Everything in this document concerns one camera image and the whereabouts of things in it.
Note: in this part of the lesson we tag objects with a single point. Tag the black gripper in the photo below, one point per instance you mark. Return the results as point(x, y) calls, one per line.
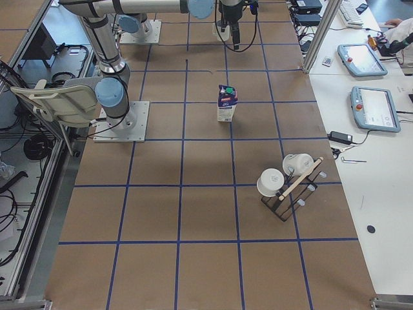
point(230, 13)

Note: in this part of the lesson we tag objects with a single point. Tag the blue white milk carton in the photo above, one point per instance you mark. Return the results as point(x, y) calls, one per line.
point(226, 104)

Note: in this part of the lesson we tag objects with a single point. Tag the white ceramic mug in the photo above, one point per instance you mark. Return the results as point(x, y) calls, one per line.
point(221, 35)

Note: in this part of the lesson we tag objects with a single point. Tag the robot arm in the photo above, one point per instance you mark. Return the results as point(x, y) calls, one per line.
point(112, 90)
point(198, 9)

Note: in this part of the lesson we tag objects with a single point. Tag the white cup on rack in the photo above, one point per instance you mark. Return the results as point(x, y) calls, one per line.
point(270, 182)
point(297, 164)

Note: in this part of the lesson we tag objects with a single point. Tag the white keyboard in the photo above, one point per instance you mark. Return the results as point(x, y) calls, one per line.
point(349, 15)

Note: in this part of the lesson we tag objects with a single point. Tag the upper teach pendant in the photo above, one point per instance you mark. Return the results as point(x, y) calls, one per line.
point(361, 60)

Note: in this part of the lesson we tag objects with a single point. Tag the teach pendant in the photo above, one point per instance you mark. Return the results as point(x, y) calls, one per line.
point(361, 60)
point(373, 109)

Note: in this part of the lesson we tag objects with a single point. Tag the black power adapter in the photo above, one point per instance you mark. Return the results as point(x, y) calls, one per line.
point(340, 137)

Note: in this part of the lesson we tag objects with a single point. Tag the black scissors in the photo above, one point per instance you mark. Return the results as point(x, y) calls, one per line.
point(337, 151)

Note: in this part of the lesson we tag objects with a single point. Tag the lower teach pendant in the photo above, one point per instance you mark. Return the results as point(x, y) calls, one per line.
point(373, 109)

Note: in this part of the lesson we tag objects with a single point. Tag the white plastic chair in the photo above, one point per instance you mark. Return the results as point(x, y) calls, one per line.
point(74, 104)

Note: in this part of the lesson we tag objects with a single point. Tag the allen key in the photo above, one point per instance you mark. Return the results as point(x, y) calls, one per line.
point(344, 160)

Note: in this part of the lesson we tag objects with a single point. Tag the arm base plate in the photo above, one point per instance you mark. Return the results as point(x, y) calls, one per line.
point(134, 32)
point(132, 128)

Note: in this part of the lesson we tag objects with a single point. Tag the aluminium frame post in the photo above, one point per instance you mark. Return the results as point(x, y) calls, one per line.
point(328, 16)

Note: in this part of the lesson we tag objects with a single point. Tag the black wire cup rack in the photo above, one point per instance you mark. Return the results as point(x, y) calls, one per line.
point(293, 195)

